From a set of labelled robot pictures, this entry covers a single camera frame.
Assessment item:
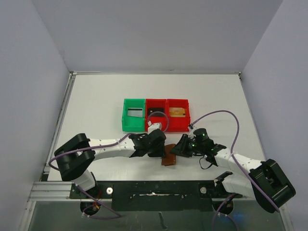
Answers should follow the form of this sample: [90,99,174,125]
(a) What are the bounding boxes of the silver credit card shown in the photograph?
[127,108,143,117]

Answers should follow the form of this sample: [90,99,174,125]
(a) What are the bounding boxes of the red plastic bin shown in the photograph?
[167,99,191,132]
[144,99,167,132]

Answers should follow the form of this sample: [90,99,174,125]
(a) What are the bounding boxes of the black credit card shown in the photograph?
[147,107,165,115]

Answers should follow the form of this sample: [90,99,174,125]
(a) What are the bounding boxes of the brown leather card holder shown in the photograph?
[161,143,176,167]

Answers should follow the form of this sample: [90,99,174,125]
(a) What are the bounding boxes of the green plastic bin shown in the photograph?
[122,99,146,132]

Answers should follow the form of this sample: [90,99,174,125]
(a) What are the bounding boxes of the gold credit card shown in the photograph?
[169,107,186,117]

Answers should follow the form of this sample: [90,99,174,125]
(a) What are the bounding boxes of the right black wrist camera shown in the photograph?
[192,128,209,143]

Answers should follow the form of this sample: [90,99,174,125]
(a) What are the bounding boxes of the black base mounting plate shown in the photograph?
[69,180,243,212]

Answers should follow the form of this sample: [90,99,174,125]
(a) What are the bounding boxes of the aluminium frame rail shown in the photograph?
[27,180,75,202]

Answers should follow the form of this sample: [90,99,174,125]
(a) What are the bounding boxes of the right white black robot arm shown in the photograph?
[170,134,296,213]

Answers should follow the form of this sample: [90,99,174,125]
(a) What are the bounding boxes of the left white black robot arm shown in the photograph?
[49,128,166,198]

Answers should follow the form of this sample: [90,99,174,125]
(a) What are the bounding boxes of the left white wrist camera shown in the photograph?
[147,121,162,133]

